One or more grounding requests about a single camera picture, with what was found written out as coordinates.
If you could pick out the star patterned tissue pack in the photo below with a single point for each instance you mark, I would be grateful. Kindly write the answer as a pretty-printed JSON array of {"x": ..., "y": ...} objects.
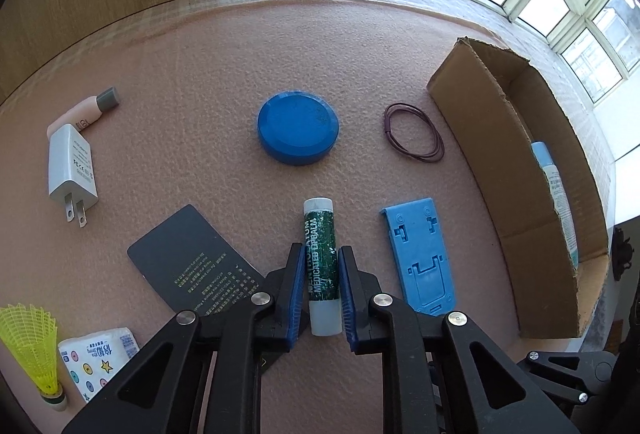
[{"x": 95, "y": 354}]

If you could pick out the white plug charger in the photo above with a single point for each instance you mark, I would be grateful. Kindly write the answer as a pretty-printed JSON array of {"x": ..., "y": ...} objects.
[{"x": 70, "y": 164}]

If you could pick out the green lip balm stick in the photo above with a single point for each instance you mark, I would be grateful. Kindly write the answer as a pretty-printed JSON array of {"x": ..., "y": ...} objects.
[{"x": 320, "y": 239}]

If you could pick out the pink tube with grey cap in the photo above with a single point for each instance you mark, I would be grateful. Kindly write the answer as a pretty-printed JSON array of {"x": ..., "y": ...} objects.
[{"x": 80, "y": 114}]

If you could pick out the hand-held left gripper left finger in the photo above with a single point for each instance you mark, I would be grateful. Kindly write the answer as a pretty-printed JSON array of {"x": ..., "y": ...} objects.
[{"x": 296, "y": 294}]

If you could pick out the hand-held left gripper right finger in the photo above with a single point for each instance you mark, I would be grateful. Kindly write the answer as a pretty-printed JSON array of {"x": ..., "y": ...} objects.
[{"x": 347, "y": 304}]

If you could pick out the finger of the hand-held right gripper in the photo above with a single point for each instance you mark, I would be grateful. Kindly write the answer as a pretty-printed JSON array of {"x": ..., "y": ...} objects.
[{"x": 595, "y": 364}]

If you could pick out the blue phone stand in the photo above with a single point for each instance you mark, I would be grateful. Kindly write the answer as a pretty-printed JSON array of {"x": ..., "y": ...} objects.
[{"x": 415, "y": 239}]

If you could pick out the blue round lid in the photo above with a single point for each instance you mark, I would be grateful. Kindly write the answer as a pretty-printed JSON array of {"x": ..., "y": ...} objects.
[{"x": 297, "y": 126}]

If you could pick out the white lotion bottle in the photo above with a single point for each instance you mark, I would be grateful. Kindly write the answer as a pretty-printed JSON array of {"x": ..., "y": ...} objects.
[{"x": 555, "y": 194}]

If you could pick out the dark red rubber band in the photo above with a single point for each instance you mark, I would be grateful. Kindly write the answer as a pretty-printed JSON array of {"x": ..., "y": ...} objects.
[{"x": 387, "y": 124}]

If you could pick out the yellow shuttlecock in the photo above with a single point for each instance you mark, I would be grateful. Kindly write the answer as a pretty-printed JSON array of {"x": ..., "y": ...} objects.
[{"x": 30, "y": 344}]

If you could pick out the cardboard box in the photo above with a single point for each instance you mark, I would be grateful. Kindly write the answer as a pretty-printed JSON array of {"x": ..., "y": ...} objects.
[{"x": 480, "y": 114}]

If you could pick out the black card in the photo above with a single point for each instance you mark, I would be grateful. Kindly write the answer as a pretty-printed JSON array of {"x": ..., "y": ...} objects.
[{"x": 190, "y": 254}]

